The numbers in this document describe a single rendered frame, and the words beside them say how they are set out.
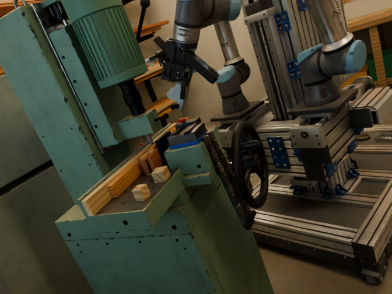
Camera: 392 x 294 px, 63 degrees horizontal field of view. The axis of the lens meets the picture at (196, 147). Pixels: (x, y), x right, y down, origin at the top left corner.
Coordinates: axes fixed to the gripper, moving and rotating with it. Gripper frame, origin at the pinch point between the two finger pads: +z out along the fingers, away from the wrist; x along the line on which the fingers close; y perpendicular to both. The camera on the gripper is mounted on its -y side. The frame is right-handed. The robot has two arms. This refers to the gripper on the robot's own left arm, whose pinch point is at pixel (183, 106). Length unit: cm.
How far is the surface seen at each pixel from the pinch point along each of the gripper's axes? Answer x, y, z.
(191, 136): 9.7, -5.0, 4.7
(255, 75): -339, -44, 88
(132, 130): -4.3, 17.5, 15.1
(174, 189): 18.5, -3.3, 18.4
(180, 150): 10.5, -2.5, 9.8
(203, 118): -365, 17, 179
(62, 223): 11, 38, 52
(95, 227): 30.5, 15.8, 28.2
